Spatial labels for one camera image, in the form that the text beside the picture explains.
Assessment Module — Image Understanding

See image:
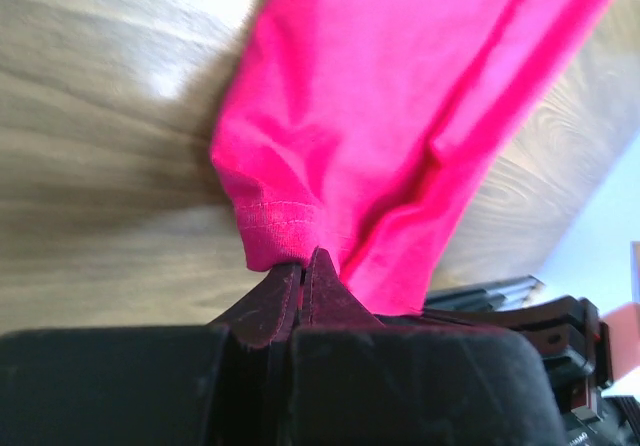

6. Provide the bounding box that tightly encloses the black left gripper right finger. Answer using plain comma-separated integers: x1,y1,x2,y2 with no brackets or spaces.
289,249,567,445

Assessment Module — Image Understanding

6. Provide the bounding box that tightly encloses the pink t shirt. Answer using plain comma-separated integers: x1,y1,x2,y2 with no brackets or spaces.
211,0,611,315

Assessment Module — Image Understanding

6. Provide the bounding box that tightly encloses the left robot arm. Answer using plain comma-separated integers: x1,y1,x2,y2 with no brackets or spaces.
1,249,639,445

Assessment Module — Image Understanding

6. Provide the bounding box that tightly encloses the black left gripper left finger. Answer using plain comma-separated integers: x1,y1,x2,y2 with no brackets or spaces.
1,264,303,445

